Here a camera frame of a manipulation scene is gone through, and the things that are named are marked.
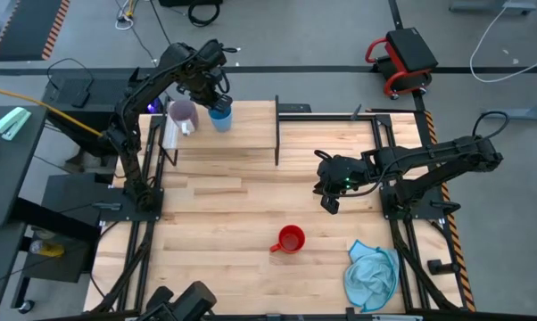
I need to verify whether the black desk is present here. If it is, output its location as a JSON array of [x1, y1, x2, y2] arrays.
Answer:
[[0, 105, 49, 321]]

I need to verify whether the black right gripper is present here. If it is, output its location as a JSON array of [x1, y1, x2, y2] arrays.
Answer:
[[312, 153, 370, 216]]

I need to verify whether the white floor cable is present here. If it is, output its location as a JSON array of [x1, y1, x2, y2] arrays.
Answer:
[[468, 4, 537, 84]]

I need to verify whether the black mat with orange stripes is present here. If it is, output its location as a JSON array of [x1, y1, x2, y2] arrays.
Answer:
[[0, 0, 72, 62]]

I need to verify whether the black metal table frame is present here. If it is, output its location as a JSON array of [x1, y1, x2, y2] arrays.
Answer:
[[89, 111, 466, 321]]

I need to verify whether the grey table foot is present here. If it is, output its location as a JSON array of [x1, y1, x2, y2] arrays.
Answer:
[[481, 95, 537, 121], [449, 0, 537, 17]]

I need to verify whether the black cart plate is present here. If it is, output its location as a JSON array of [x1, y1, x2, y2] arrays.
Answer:
[[22, 173, 104, 284]]

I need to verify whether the black power adapter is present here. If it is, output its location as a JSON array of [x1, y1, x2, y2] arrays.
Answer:
[[70, 91, 91, 109]]

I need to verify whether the red mug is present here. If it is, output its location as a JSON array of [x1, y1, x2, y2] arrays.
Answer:
[[268, 224, 307, 255]]

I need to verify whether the mint green stapler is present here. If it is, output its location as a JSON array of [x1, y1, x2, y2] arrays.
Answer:
[[0, 106, 32, 142]]

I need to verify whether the purple mug with white handle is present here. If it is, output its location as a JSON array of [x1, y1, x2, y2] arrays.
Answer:
[[168, 99, 201, 136]]

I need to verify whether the blue cup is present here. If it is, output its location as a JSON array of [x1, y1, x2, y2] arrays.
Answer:
[[208, 106, 234, 133]]

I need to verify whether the wooden shelf with black legs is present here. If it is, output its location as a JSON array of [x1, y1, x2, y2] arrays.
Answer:
[[159, 94, 282, 167]]

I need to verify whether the light blue cloth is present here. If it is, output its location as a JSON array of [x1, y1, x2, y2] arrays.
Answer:
[[343, 239, 401, 313]]

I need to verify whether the yellow bottle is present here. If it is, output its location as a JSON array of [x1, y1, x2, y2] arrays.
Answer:
[[29, 239, 67, 259]]

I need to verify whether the coiled black cable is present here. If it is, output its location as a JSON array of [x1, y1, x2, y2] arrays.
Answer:
[[186, 2, 222, 28]]

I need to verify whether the orange black hazard strip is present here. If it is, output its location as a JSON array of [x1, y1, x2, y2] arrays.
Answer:
[[423, 111, 477, 313]]

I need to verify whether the black flat device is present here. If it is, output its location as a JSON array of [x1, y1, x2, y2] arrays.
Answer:
[[278, 103, 313, 113]]

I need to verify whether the yellow floor cable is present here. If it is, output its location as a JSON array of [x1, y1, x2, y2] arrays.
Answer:
[[0, 85, 107, 137]]

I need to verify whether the black computer tower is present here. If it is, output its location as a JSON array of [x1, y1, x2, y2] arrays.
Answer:
[[42, 66, 165, 157]]

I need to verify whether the black clamp knob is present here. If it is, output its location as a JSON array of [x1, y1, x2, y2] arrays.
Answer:
[[426, 258, 459, 276]]

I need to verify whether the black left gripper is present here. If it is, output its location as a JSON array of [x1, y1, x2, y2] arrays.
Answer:
[[178, 66, 235, 115]]

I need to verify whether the red and black rolling stool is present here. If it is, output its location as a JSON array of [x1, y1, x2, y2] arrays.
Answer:
[[364, 27, 440, 101]]

